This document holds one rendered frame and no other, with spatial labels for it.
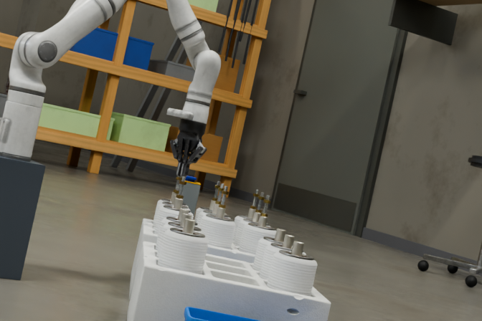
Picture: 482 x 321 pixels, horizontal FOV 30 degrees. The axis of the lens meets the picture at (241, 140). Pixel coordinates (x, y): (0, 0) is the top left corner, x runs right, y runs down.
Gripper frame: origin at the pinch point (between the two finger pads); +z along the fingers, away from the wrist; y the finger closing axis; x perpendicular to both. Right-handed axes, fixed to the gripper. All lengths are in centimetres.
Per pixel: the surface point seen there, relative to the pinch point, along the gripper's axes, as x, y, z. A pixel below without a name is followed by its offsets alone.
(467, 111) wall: -365, 99, -68
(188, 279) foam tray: 51, -55, 19
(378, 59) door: -397, 196, -100
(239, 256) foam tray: 0.1, -27.0, 18.6
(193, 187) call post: -21.9, 14.4, 5.5
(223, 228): 1.9, -20.9, 12.5
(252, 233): -4.4, -25.8, 12.1
